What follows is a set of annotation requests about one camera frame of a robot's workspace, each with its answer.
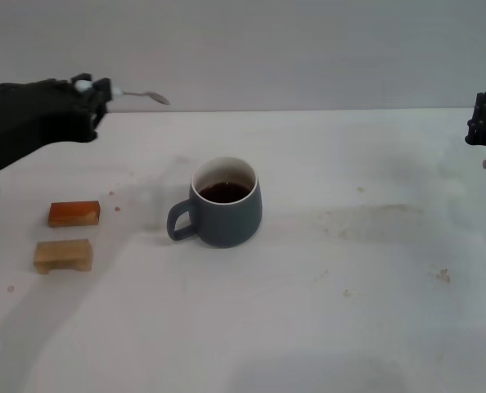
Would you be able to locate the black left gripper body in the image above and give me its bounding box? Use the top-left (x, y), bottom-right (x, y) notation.
top-left (0, 77), bottom-right (107, 177)

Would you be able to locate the grey ceramic mug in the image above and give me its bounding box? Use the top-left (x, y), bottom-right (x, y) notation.
top-left (167, 156), bottom-right (263, 249)

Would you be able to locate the reddish stained wooden block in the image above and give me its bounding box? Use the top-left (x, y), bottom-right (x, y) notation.
top-left (46, 200), bottom-right (102, 228)

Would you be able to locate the light notched wooden block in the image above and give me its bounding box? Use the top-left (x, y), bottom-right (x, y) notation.
top-left (33, 239), bottom-right (94, 274)

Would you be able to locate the dark coffee liquid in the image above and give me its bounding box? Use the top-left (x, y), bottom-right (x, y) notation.
top-left (197, 182), bottom-right (253, 205)

